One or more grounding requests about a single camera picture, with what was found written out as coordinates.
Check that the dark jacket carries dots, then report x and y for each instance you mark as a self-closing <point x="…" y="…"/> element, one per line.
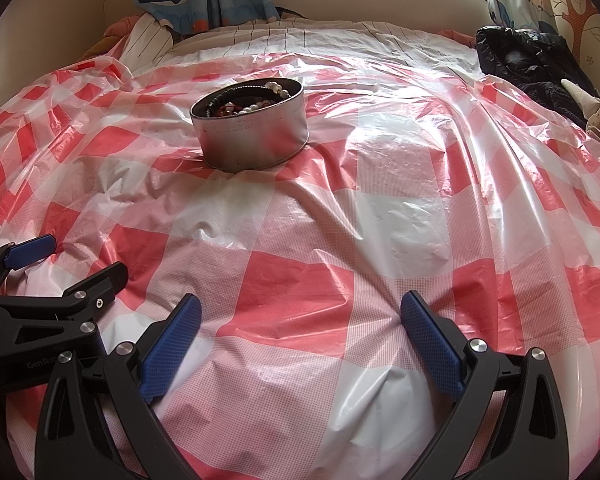
<point x="520" y="60"/>

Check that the tree print curtain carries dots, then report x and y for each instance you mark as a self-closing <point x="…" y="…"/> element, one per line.
<point x="575" y="10"/>

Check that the striped white bedsheet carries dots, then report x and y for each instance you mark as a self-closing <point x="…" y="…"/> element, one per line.
<point x="330" y="35"/>

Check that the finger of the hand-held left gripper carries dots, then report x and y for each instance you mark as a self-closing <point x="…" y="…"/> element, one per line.
<point x="27" y="251"/>
<point x="105" y="280"/>

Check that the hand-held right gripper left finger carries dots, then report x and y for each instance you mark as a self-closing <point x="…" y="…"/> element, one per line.
<point x="172" y="345"/>

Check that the white cloth piece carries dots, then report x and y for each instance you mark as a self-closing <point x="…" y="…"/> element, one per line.
<point x="582" y="95"/>

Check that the red white checkered plastic sheet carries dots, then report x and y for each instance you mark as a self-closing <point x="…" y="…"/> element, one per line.
<point x="330" y="185"/>

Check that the striped white pillow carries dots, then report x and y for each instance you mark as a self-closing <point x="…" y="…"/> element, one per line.
<point x="147" y="42"/>

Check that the orange cloth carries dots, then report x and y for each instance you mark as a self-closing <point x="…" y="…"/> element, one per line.
<point x="115" y="30"/>

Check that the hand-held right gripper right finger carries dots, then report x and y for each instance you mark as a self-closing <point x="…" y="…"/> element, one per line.
<point x="432" y="345"/>

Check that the round metal tin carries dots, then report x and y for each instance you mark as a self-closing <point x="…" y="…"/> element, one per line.
<point x="250" y="140"/>

